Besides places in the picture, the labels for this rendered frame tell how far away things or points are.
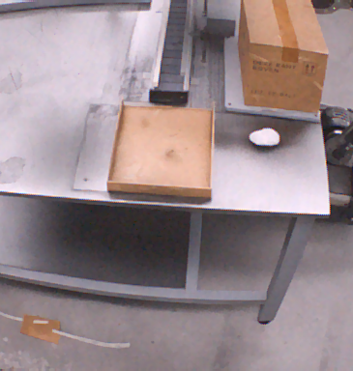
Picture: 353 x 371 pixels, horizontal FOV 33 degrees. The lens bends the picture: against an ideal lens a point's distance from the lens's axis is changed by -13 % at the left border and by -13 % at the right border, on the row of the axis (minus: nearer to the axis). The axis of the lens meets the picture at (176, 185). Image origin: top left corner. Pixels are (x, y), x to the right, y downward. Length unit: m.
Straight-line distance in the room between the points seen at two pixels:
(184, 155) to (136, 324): 0.86
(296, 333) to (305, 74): 1.09
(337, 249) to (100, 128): 1.24
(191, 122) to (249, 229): 0.89
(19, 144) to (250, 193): 0.67
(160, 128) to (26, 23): 0.79
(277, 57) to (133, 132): 0.46
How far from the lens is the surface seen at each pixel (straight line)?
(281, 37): 1.76
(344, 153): 2.50
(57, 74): 2.04
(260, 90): 1.85
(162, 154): 1.78
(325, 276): 2.60
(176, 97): 1.89
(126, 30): 2.19
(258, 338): 2.43
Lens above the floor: 2.22
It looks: 54 degrees down
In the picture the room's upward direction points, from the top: 2 degrees clockwise
